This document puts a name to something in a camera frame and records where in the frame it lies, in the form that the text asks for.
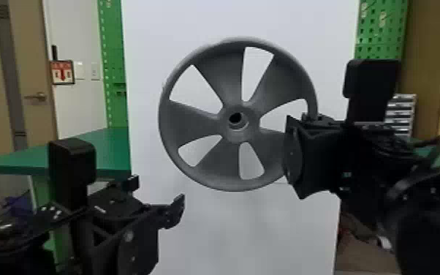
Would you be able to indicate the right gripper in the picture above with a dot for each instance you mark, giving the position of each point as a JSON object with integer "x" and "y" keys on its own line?
{"x": 362, "y": 161}

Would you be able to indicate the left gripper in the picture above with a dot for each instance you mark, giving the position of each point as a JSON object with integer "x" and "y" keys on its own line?
{"x": 120, "y": 226}

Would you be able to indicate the grey wheel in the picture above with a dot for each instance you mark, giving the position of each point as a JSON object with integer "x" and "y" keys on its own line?
{"x": 220, "y": 78}

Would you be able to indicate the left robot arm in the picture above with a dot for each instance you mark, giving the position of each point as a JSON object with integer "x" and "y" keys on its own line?
{"x": 16, "y": 245}

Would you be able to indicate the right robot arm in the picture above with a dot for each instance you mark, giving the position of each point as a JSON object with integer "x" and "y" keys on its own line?
{"x": 431, "y": 222}

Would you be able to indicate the white panel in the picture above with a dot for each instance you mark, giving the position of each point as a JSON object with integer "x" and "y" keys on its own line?
{"x": 220, "y": 238}

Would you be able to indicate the white drawer cabinet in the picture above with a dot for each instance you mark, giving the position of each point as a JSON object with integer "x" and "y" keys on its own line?
{"x": 400, "y": 115}

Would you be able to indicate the red and white sign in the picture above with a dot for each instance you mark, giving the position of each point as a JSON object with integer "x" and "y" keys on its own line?
{"x": 62, "y": 71}

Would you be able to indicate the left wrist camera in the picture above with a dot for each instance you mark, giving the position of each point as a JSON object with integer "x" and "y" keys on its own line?
{"x": 72, "y": 169}

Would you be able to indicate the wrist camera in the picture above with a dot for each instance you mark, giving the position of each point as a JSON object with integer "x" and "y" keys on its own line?
{"x": 72, "y": 169}
{"x": 369, "y": 88}

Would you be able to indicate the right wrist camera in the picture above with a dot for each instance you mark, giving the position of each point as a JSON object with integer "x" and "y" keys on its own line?
{"x": 369, "y": 88}

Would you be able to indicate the white wall switch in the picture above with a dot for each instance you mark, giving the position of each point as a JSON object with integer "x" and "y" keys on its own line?
{"x": 79, "y": 70}
{"x": 95, "y": 71}

